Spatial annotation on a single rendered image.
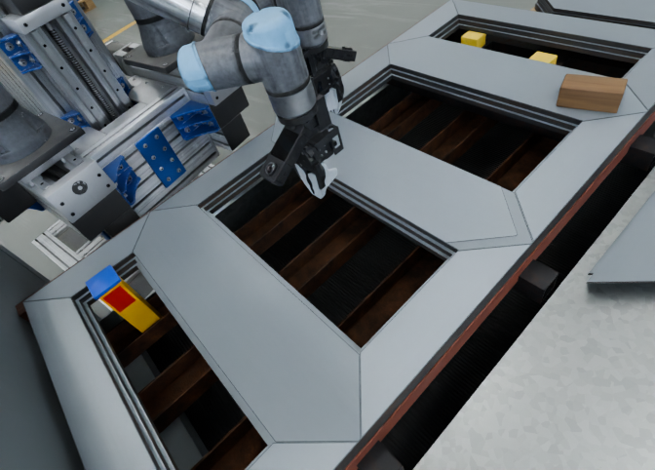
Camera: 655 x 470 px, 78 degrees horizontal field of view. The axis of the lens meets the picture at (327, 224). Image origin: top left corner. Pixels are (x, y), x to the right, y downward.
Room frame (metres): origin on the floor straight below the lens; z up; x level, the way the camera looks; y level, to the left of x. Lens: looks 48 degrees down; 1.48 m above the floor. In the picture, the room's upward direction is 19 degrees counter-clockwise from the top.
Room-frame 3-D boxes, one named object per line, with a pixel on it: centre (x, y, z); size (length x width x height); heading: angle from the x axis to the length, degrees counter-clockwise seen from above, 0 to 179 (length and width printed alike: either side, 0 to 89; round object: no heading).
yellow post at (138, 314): (0.60, 0.49, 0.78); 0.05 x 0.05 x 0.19; 29
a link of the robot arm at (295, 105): (0.62, -0.01, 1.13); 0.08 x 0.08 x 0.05
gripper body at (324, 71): (0.95, -0.10, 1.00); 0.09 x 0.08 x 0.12; 119
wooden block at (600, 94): (0.67, -0.65, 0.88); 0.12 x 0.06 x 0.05; 44
